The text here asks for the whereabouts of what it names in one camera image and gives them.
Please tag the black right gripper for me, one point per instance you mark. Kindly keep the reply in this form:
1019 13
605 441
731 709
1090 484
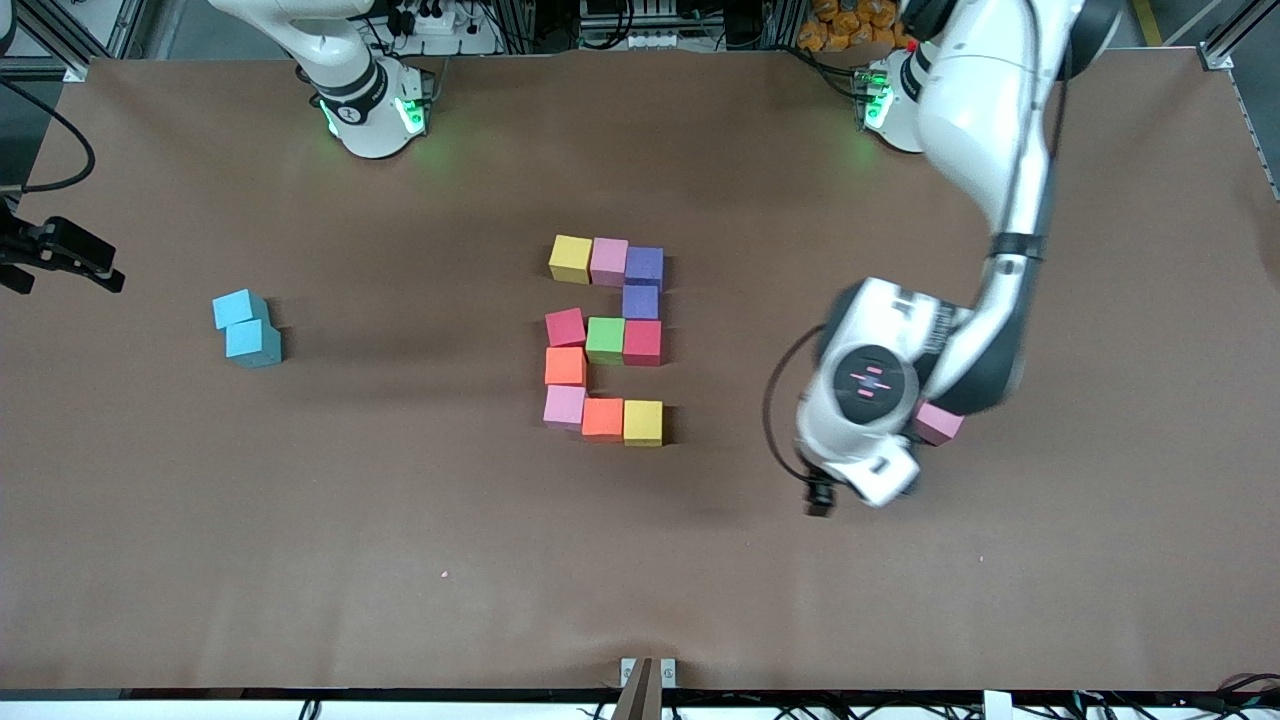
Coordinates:
26 246

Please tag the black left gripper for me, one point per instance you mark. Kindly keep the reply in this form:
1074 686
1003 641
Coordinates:
812 486

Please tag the yellow foam cube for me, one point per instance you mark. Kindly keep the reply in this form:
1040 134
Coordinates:
643 422
570 259

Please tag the orange foam cube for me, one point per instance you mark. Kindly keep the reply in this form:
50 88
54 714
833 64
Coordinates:
565 366
602 418

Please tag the red foam cube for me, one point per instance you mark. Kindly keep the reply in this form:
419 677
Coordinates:
642 342
565 327

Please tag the purple foam cube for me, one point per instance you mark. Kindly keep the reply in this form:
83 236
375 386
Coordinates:
644 268
641 301

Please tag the green foam cube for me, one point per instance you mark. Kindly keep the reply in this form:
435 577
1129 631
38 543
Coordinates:
605 340

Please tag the pink foam cube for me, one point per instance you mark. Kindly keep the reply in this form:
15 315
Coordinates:
564 407
940 424
609 261

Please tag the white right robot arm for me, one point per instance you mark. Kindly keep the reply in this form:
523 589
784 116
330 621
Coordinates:
350 80

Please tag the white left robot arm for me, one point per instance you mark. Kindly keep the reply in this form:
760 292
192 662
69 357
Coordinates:
990 110

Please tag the brown table cover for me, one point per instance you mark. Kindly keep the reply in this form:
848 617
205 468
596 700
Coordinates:
640 560

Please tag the cyan foam cube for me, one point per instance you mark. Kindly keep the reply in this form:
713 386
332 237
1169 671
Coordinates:
252 342
240 308

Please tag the white tag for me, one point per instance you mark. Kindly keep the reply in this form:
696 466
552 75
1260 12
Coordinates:
997 707

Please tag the white power strip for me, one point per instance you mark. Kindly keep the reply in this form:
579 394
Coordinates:
430 20

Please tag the orange objects pile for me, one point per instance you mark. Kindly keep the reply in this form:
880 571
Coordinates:
845 25

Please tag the aluminium frame rail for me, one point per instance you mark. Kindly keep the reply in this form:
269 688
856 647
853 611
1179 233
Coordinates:
45 38
1215 55

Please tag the silver metal bracket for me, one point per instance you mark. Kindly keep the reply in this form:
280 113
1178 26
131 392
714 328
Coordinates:
668 672

